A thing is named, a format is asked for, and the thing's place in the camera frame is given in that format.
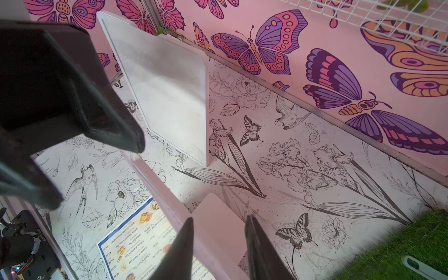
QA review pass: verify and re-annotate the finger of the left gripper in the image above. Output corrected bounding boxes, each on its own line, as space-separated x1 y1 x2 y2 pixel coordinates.
1 20 145 153
1 129 63 210

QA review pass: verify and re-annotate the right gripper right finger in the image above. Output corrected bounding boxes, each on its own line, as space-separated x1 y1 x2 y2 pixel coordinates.
245 215 294 280

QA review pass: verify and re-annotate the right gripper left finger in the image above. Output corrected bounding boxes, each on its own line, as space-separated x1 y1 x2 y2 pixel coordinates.
149 217 194 280

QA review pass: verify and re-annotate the dim sum menu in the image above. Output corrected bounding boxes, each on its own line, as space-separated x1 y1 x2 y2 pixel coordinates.
97 196 216 280

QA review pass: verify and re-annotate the white narrow rack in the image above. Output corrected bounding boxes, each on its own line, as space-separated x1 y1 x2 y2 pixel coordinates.
121 150 249 280

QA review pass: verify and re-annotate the green artificial grass mat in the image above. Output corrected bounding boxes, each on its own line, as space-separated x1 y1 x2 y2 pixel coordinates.
331 210 448 280

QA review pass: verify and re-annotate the green yellow item in basket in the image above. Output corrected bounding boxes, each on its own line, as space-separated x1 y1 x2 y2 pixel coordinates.
376 0 429 14

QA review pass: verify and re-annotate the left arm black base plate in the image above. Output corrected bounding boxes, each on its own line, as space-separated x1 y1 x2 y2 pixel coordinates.
1 207 60 280

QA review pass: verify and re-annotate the white wire wall basket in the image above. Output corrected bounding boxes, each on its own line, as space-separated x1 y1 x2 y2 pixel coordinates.
286 1 448 57

